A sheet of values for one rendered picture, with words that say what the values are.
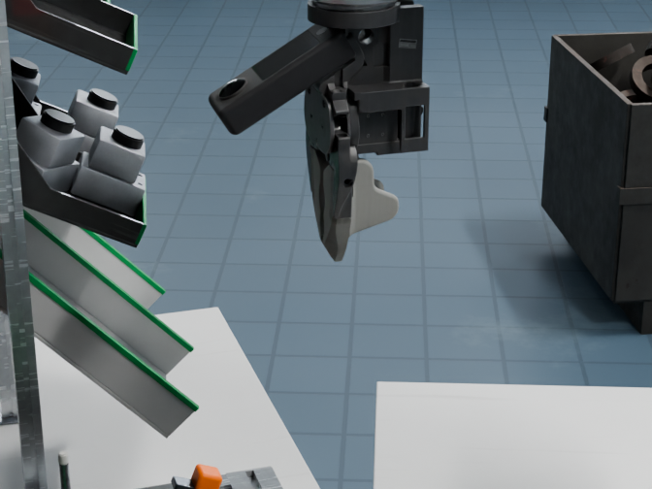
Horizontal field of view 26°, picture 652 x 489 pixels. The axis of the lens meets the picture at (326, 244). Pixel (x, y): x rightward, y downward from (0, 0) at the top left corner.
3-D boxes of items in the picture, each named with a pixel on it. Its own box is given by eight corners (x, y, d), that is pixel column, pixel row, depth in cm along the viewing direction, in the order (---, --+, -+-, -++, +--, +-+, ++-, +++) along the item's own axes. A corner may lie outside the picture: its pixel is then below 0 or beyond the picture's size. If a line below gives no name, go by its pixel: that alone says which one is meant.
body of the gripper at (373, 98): (429, 160, 111) (433, 8, 106) (324, 171, 108) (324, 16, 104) (396, 131, 118) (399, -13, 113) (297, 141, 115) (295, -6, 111)
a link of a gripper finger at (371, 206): (403, 267, 114) (406, 158, 111) (333, 276, 113) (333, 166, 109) (390, 252, 117) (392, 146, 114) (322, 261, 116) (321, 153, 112)
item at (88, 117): (109, 159, 148) (134, 100, 146) (108, 174, 144) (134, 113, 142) (32, 130, 145) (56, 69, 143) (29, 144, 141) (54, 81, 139)
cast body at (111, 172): (134, 201, 136) (161, 137, 134) (133, 217, 132) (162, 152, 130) (50, 170, 134) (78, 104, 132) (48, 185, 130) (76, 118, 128)
